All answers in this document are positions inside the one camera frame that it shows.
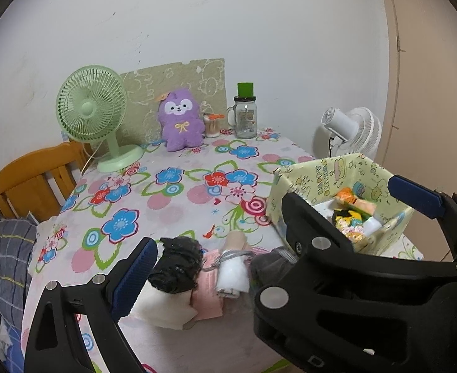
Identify floral tablecloth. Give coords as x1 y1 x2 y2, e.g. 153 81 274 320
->
20 126 424 373

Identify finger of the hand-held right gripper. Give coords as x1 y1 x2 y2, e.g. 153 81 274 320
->
389 175 457 276
254 193 456 333

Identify colourful patterned sock bundle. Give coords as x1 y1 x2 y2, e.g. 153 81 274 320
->
331 187 376 242

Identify grey plaid pillow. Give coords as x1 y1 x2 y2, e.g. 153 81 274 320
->
0 206 38 331

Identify pink paper packet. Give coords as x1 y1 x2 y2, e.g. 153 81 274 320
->
191 251 224 321

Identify white and beige towel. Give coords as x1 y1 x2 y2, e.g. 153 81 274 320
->
217 230 254 300

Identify black soft bundle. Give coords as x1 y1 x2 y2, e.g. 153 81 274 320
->
149 236 203 294

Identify blue bed sheet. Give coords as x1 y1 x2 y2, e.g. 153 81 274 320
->
0 288 25 364

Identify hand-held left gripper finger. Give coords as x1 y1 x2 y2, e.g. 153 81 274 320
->
24 237 159 373

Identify yellow-green patterned storage box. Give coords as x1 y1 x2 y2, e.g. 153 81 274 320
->
271 154 415 256

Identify orange wooden chair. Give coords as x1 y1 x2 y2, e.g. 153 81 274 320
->
0 140 97 222

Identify white desk fan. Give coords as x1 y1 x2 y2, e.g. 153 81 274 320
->
314 106 382 161

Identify green desk fan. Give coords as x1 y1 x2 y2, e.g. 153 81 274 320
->
56 66 145 173

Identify white fan cable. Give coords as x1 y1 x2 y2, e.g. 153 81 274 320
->
81 145 97 173

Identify green patterned wall sheet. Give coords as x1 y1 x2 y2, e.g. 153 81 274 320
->
119 58 227 144

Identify beige door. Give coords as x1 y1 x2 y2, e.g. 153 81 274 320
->
376 0 457 265

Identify clear cotton swab container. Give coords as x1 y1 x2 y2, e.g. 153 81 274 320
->
204 114 222 139

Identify glass jar mug green lid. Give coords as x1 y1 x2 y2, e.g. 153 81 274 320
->
227 82 259 139

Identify purple plush toy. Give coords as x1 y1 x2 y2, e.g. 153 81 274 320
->
157 89 206 152

